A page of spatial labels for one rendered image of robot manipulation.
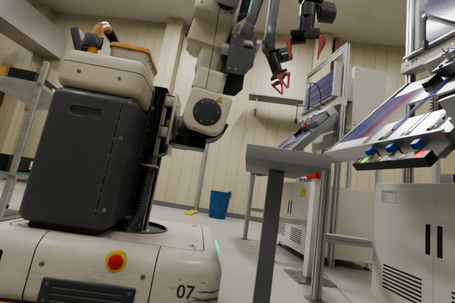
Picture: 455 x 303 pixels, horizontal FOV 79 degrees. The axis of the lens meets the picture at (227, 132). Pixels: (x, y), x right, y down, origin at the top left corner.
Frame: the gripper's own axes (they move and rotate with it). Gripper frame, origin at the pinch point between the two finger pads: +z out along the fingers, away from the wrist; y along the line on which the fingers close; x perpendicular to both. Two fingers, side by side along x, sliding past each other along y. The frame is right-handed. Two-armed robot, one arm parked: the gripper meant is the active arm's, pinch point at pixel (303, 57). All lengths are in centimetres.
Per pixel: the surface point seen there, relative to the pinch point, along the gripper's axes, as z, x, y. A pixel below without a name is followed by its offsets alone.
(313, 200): 60, -91, -2
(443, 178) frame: 38, -44, -56
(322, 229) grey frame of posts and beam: 70, -56, -9
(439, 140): 26.8, -1.9, -41.4
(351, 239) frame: 73, -62, -23
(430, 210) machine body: 51, -42, -51
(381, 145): 27.9, -21.0, -29.0
